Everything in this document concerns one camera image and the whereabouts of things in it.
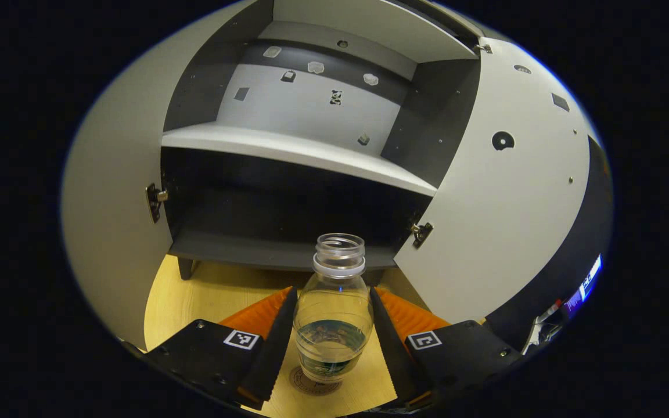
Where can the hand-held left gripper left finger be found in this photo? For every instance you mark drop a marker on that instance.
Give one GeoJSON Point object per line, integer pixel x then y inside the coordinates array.
{"type": "Point", "coordinates": [276, 348]}

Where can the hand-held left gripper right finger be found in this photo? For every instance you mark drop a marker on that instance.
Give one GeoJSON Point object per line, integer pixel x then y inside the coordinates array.
{"type": "Point", "coordinates": [389, 348]}

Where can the round brown coaster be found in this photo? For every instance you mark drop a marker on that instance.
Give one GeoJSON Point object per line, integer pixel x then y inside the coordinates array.
{"type": "Point", "coordinates": [305, 386]}

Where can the clear plastic bottle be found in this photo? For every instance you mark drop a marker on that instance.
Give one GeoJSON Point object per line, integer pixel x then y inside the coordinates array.
{"type": "Point", "coordinates": [334, 313]}

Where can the grey and white cabinet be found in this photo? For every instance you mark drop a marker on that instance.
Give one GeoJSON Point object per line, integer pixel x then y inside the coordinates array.
{"type": "Point", "coordinates": [288, 209]}

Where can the white cabinet door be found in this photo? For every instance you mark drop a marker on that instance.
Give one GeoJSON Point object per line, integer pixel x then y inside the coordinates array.
{"type": "Point", "coordinates": [114, 174]}
{"type": "Point", "coordinates": [503, 203]}

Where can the metal door hinge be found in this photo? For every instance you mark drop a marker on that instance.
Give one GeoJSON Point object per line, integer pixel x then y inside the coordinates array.
{"type": "Point", "coordinates": [154, 200]}
{"type": "Point", "coordinates": [421, 232]}
{"type": "Point", "coordinates": [485, 47]}

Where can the white cabinet shelf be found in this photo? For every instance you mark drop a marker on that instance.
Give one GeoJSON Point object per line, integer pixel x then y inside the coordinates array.
{"type": "Point", "coordinates": [369, 23]}
{"type": "Point", "coordinates": [288, 148]}

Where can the blue lit screen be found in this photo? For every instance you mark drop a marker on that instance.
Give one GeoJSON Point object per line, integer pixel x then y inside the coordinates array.
{"type": "Point", "coordinates": [590, 278]}

